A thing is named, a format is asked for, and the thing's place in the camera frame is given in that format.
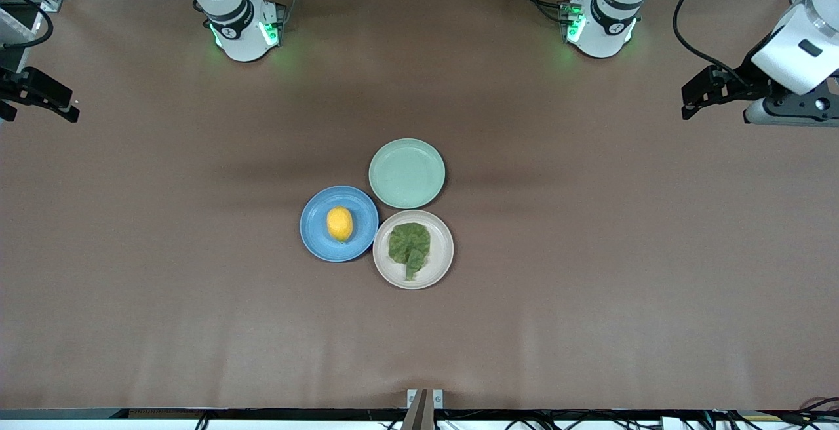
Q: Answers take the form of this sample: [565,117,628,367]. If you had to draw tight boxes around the metal table bracket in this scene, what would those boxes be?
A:
[401,389,444,430]

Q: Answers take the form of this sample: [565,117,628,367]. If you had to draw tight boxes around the beige plate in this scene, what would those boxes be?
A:
[372,209,455,290]

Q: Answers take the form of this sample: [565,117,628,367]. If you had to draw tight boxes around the blue plate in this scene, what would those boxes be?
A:
[300,186,380,263]

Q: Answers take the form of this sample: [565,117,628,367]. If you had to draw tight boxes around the light green plate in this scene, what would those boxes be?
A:
[368,138,446,210]

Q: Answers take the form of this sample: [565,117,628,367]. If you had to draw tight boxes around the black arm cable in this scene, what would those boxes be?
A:
[0,0,54,50]
[673,0,754,83]

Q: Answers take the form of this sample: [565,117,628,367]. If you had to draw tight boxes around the yellow lemon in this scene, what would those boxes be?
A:
[326,206,354,243]

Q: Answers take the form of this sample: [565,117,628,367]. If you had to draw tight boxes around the green lettuce leaf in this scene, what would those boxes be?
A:
[387,222,432,282]

